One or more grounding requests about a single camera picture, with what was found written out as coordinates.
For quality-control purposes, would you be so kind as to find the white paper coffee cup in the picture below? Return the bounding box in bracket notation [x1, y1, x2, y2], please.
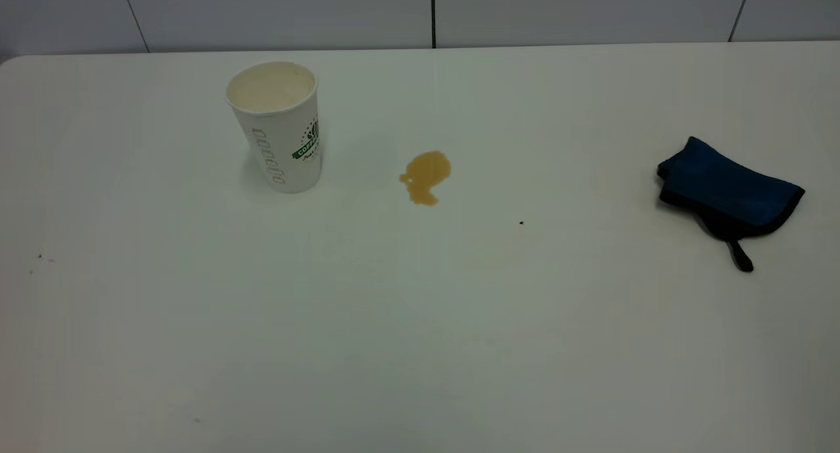
[225, 60, 323, 194]

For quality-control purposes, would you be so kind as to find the brown coffee spill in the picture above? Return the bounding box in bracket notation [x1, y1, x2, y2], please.
[399, 150, 452, 207]

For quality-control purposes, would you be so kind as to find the blue cloth with black trim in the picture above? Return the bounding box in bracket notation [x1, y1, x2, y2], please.
[656, 136, 806, 273]

